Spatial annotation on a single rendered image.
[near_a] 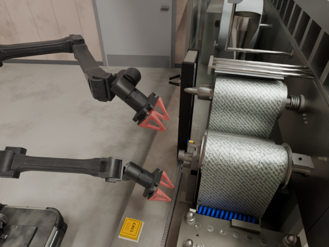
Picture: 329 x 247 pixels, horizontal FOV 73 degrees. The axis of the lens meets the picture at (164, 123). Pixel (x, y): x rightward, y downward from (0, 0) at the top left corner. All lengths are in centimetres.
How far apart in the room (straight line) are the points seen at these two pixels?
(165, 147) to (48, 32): 377
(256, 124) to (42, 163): 79
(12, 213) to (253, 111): 182
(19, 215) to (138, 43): 311
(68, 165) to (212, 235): 55
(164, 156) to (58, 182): 145
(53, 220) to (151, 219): 106
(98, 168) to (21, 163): 27
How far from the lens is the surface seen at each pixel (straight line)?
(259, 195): 83
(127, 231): 98
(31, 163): 92
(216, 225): 88
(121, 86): 67
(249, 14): 137
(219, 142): 73
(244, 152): 73
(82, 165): 84
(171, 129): 139
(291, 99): 95
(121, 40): 420
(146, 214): 103
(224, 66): 87
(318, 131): 81
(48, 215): 198
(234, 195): 84
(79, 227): 213
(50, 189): 244
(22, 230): 197
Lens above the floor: 180
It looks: 39 degrees down
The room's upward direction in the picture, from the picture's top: straight up
